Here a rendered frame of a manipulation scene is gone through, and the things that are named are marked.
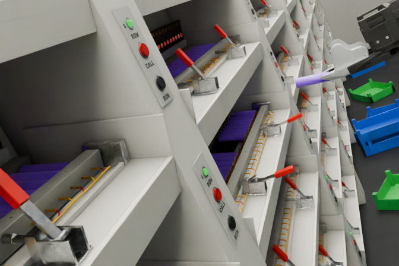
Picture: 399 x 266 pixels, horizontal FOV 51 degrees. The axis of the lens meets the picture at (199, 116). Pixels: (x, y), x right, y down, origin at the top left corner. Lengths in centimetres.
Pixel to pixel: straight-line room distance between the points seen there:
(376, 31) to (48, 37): 56
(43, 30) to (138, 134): 16
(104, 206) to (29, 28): 17
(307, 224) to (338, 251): 26
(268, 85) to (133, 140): 72
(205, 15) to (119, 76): 71
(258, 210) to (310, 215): 35
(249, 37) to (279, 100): 19
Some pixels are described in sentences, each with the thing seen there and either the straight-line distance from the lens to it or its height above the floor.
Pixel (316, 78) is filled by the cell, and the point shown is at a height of 88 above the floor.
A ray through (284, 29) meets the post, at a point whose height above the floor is 88.
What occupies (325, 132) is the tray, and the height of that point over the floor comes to 39.
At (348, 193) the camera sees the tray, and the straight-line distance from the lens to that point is 186.
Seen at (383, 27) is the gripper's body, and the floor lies 93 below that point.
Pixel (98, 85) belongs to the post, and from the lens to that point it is 48.
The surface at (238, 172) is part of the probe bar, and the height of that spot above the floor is 79.
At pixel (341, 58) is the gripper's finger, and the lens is 79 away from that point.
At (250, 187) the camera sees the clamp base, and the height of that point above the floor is 77.
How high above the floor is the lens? 108
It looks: 12 degrees down
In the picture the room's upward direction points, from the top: 26 degrees counter-clockwise
